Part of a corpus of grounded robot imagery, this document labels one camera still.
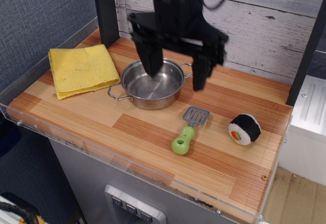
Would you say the grey dispenser button panel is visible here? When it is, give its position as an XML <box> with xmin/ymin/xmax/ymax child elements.
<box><xmin>104</xmin><ymin>184</ymin><xmax>167</xmax><ymax>223</ymax></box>

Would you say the dark vertical post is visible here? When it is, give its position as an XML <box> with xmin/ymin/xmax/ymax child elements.
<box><xmin>286</xmin><ymin>0</ymin><xmax>325</xmax><ymax>106</ymax></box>
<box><xmin>95</xmin><ymin>0</ymin><xmax>120</xmax><ymax>48</ymax></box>

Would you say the dark left vertical post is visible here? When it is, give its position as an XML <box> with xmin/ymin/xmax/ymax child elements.
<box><xmin>95</xmin><ymin>0</ymin><xmax>120</xmax><ymax>48</ymax></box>

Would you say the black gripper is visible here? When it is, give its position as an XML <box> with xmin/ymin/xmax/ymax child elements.
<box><xmin>128</xmin><ymin>0</ymin><xmax>229</xmax><ymax>91</ymax></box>

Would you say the white appliance with grooves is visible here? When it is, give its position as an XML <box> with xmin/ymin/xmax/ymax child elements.
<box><xmin>279</xmin><ymin>75</ymin><xmax>325</xmax><ymax>185</ymax></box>

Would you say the clear acrylic table guard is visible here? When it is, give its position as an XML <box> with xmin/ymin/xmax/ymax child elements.
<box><xmin>0</xmin><ymin>19</ymin><xmax>293</xmax><ymax>224</ymax></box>

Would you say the green handled grey spatula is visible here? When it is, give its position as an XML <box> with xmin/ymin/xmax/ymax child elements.
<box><xmin>172</xmin><ymin>106</ymin><xmax>210</xmax><ymax>155</ymax></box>

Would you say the plush sushi roll toy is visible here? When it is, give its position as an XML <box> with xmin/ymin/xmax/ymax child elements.
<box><xmin>228</xmin><ymin>114</ymin><xmax>261</xmax><ymax>146</ymax></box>

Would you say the stainless steel pot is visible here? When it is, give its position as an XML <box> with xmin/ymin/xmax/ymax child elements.
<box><xmin>107</xmin><ymin>58</ymin><xmax>193</xmax><ymax>110</ymax></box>

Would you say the yellow black object bottom left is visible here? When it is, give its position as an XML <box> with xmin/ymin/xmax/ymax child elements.
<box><xmin>1</xmin><ymin>202</ymin><xmax>45</xmax><ymax>223</ymax></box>

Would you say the yellow folded cloth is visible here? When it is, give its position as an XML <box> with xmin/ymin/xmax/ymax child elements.
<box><xmin>48</xmin><ymin>44</ymin><xmax>120</xmax><ymax>100</ymax></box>

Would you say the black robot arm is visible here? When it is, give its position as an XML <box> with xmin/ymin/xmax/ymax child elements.
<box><xmin>128</xmin><ymin>0</ymin><xmax>229</xmax><ymax>91</ymax></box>

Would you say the dark right vertical post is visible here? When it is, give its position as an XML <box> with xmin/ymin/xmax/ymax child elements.
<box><xmin>286</xmin><ymin>0</ymin><xmax>325</xmax><ymax>106</ymax></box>

